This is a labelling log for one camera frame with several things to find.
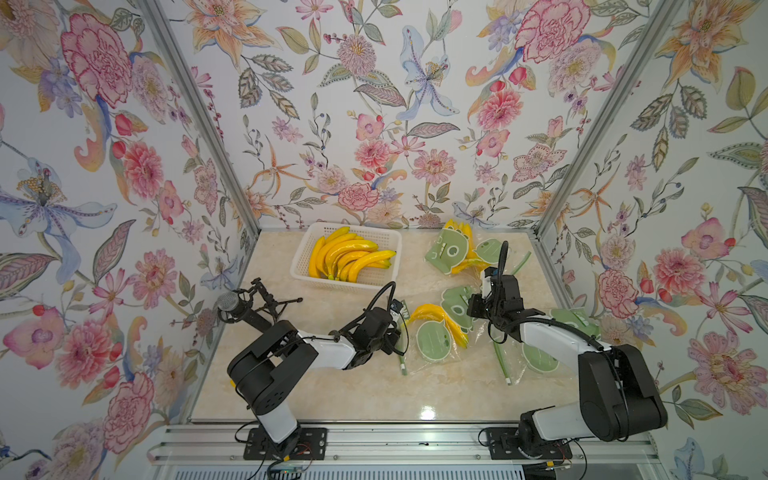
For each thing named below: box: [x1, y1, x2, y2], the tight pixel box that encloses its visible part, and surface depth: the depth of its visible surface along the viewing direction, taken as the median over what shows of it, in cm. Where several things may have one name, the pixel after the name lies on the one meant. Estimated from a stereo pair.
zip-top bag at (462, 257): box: [424, 219, 532, 294], surface depth 106 cm
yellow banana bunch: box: [309, 226, 397, 283], surface depth 105 cm
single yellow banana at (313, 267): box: [309, 236, 325, 279], surface depth 106 cm
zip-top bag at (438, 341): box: [399, 300, 499, 377], surface depth 90 cm
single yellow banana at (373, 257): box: [348, 250, 397, 283], surface depth 103 cm
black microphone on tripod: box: [217, 277, 304, 331], surface depth 82 cm
